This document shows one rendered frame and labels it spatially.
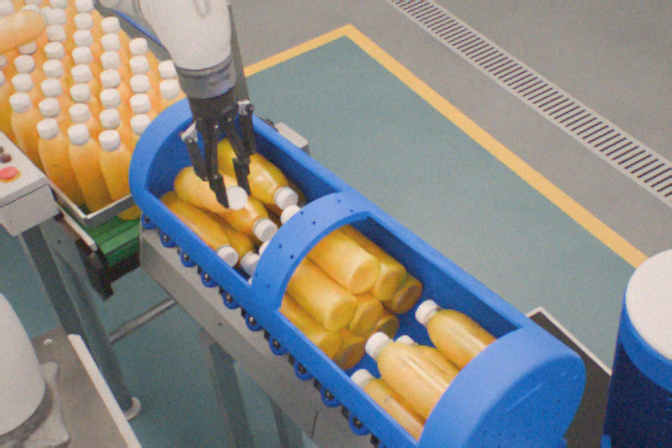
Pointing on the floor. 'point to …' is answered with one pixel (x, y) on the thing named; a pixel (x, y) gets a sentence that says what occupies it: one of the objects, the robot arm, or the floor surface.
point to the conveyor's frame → (60, 230)
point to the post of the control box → (52, 283)
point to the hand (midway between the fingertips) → (231, 183)
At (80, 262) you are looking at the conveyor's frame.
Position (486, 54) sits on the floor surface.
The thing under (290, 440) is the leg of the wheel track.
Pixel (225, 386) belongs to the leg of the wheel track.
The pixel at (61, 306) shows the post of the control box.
